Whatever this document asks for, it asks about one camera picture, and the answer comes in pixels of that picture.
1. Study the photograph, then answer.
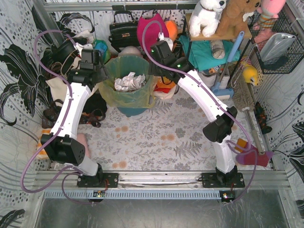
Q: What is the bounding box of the yellow plastic trash bag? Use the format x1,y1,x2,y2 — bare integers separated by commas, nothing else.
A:
99,56,155,108

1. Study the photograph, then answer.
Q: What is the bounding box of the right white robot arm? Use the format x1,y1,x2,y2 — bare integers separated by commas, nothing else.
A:
148,40,238,186

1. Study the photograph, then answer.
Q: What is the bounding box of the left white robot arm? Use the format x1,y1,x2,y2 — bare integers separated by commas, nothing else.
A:
41,49,108,186

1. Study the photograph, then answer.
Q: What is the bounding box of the cream canvas tote bag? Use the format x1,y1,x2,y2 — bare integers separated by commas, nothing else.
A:
45,57,81,107

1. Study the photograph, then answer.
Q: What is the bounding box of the crumpled white paper trash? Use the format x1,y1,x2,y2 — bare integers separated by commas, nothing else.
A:
114,72,146,92

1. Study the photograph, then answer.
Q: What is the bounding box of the teal plastic trash bin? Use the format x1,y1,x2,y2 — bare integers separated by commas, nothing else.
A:
117,107,147,117

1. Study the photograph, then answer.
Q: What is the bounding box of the colourful rainbow cloth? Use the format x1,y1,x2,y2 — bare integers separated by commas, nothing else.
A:
94,39,111,63

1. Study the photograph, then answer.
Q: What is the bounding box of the magenta felt hat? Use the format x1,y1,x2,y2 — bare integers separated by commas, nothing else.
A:
137,13,169,53

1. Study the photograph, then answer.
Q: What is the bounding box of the orange plush toy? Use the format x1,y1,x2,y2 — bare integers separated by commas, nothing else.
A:
165,20,178,42

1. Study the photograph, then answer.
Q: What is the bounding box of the white plush lamb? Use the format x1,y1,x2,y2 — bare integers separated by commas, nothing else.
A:
118,46,143,57

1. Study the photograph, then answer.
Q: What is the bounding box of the rainbow striped folded towel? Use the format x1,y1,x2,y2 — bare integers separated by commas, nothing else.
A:
153,76,177,99

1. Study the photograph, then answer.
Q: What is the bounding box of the teal folded cloth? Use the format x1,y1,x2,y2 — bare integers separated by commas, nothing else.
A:
188,40,233,71

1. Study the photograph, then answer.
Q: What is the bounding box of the black leather handbag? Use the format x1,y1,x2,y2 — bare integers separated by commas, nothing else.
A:
108,10,140,52

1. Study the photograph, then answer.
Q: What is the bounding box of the white shoe box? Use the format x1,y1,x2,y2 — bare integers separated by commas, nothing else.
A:
198,68,230,89

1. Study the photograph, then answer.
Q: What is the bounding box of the white plush dog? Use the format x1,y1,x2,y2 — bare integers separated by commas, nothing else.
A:
189,0,227,38

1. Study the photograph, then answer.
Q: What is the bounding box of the brown plush teddy bear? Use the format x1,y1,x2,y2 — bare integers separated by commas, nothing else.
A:
216,0,261,36

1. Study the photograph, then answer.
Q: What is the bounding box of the yellow plush duck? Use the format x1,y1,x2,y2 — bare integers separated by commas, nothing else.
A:
241,59,258,86

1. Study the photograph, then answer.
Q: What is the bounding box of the orange checkered cloth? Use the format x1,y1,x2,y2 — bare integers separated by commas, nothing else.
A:
36,128,51,160

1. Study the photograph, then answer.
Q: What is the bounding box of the pink plush toy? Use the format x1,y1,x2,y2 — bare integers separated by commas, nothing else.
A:
252,0,286,44

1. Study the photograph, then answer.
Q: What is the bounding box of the black orange patterned cloth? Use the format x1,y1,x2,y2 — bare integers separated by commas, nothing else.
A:
254,102,272,134

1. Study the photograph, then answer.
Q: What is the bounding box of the magenta red sock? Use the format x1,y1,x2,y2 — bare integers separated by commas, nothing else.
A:
236,145,274,167

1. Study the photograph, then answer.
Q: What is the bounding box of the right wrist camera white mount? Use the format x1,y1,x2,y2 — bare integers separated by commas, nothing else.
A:
158,32,173,51

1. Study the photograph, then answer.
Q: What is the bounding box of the blue handled mop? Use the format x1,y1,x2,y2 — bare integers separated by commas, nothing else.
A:
211,31,245,100

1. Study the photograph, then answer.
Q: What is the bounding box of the chenille mop with metal handle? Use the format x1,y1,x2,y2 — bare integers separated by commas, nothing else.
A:
231,76,265,155

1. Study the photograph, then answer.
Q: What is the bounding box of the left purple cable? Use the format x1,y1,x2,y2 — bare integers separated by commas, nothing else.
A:
20,30,95,205

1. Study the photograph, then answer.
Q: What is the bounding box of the black wire basket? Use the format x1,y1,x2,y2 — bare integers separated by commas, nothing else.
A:
249,12,297,74

